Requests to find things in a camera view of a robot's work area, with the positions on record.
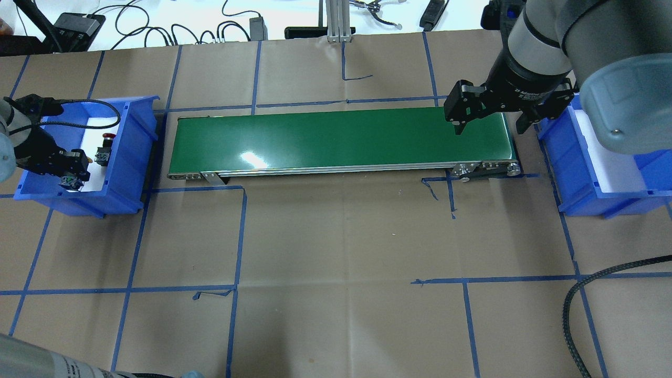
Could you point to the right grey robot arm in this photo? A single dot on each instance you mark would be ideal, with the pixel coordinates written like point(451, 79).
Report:
point(615, 55)

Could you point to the white foam pad right bin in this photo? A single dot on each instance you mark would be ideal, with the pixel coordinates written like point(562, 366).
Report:
point(614, 172)

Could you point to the white foam pad bin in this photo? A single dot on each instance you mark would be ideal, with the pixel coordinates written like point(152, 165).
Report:
point(614, 172)
point(92, 139)

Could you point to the left blue plastic bin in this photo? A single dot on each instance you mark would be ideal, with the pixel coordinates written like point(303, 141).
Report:
point(123, 184)

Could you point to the red mushroom push button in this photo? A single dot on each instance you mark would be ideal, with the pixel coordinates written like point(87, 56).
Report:
point(103, 153)

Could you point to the aluminium frame post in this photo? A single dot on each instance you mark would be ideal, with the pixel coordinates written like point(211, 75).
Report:
point(338, 21)

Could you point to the right blue plastic bin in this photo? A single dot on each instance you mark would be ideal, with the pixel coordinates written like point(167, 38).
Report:
point(576, 182)

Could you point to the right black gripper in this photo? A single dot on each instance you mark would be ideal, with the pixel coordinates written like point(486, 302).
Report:
point(520, 83)

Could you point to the green conveyor belt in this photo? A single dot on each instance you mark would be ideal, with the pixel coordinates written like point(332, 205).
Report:
point(207, 148)

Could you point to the blue plastic bin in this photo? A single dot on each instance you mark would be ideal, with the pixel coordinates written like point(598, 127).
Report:
point(576, 182)
point(123, 184)

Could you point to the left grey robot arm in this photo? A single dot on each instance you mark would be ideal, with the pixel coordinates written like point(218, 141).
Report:
point(8, 157)

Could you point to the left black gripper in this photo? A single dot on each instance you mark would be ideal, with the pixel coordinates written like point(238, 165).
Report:
point(32, 150)

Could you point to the white foam pad left bin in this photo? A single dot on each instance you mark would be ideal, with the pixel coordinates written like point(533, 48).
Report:
point(92, 139)

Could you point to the black power adapter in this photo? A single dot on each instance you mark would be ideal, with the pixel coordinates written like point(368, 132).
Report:
point(258, 29)

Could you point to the yellow mushroom push button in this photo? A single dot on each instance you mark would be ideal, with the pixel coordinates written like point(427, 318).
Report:
point(71, 183)

